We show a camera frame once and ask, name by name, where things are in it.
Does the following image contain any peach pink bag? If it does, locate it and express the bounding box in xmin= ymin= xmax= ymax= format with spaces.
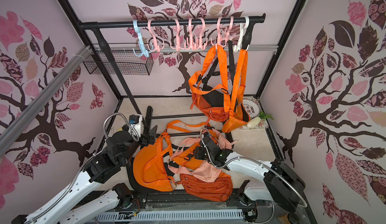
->
xmin=167 ymin=129 xmax=235 ymax=183

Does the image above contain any dark orange waist bag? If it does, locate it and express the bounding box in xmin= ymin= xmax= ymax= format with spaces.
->
xmin=177 ymin=172 xmax=233 ymax=202

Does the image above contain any dark orange strapped bag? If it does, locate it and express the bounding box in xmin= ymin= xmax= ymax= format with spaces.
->
xmin=188 ymin=45 xmax=230 ymax=122

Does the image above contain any bright orange sling bag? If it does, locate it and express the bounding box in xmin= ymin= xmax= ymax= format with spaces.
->
xmin=222 ymin=49 xmax=250 ymax=133

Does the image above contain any light blue plastic hook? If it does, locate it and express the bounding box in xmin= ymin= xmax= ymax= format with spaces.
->
xmin=133 ymin=20 xmax=149 ymax=58

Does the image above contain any pink plastic hook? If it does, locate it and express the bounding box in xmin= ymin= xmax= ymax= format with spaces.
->
xmin=184 ymin=18 xmax=197 ymax=51
xmin=210 ymin=17 xmax=225 ymax=48
xmin=223 ymin=16 xmax=234 ymax=43
xmin=195 ymin=17 xmax=208 ymax=50
xmin=170 ymin=19 xmax=182 ymax=52
xmin=147 ymin=20 xmax=164 ymax=53

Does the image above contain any white plastic hook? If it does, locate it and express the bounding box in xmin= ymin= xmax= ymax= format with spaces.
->
xmin=233 ymin=16 xmax=250 ymax=53

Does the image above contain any left metal flex conduit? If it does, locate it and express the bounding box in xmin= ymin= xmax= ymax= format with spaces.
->
xmin=24 ymin=112 xmax=141 ymax=224

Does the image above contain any metal flex conduit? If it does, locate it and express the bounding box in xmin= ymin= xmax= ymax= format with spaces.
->
xmin=24 ymin=112 xmax=141 ymax=224
xmin=199 ymin=128 xmax=308 ymax=209

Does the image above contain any right metal flex conduit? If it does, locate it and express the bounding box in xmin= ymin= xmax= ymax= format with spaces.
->
xmin=199 ymin=128 xmax=308 ymax=209

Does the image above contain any white toy radish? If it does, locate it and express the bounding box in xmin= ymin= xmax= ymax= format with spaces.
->
xmin=246 ymin=116 xmax=261 ymax=128

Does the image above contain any floral cloth mat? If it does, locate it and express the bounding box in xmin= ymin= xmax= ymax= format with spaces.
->
xmin=240 ymin=102 xmax=269 ymax=130

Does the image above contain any round plate with characters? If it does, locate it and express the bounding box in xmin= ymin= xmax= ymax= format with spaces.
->
xmin=243 ymin=98 xmax=260 ymax=119

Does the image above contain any black clothes rack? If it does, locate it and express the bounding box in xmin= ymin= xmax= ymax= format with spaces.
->
xmin=77 ymin=13 xmax=266 ymax=140

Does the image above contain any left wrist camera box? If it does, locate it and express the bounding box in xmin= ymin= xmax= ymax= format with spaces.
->
xmin=129 ymin=114 xmax=143 ymax=139

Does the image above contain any orange backpack with straps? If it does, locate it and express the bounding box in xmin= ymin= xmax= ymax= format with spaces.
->
xmin=133 ymin=132 xmax=176 ymax=192

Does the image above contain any white perforated cable tray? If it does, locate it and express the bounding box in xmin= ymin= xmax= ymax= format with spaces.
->
xmin=93 ymin=210 xmax=244 ymax=223

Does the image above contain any black wire basket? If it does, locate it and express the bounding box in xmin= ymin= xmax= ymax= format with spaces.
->
xmin=83 ymin=43 xmax=154 ymax=75

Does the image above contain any grey aluminium rail left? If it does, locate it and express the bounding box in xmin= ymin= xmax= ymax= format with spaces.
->
xmin=1 ymin=46 xmax=91 ymax=156

